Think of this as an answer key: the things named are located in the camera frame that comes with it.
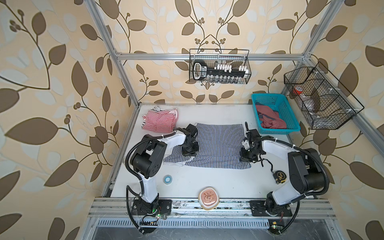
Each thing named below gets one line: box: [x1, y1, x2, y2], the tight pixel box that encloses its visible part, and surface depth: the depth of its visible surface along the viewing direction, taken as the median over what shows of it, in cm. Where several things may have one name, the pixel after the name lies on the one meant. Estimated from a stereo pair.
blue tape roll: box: [163, 174, 173, 185], surface depth 86 cm
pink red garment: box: [256, 105, 287, 129], surface depth 111 cm
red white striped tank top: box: [141, 108, 179, 133], surface depth 107 cm
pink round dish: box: [198, 186, 220, 211], surface depth 77 cm
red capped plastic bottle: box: [292, 86, 304, 95], surface depth 89 cm
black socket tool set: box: [192, 60, 249, 84], surface depth 86 cm
